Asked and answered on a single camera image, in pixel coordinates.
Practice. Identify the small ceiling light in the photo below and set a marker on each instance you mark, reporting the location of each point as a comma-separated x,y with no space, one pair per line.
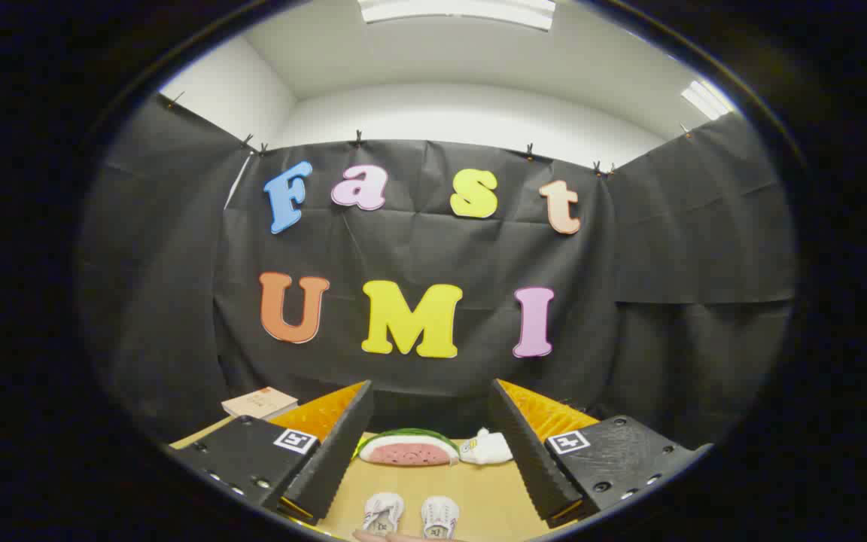
707,99

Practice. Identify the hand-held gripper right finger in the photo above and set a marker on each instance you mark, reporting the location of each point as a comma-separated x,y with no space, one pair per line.
527,459

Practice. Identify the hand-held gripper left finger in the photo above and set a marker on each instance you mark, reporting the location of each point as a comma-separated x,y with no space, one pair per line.
336,459

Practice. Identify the white canvas shoe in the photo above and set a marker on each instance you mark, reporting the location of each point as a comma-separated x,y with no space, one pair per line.
383,513
439,516

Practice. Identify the white duck plush toy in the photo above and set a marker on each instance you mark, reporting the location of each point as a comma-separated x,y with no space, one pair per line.
490,450

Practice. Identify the long ceiling light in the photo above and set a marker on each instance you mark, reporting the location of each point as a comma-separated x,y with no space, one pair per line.
456,10

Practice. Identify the watermelon slice plush toy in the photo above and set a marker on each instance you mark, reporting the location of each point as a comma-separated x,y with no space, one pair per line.
411,452

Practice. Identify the beige book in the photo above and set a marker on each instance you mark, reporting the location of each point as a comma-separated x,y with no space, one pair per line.
260,403

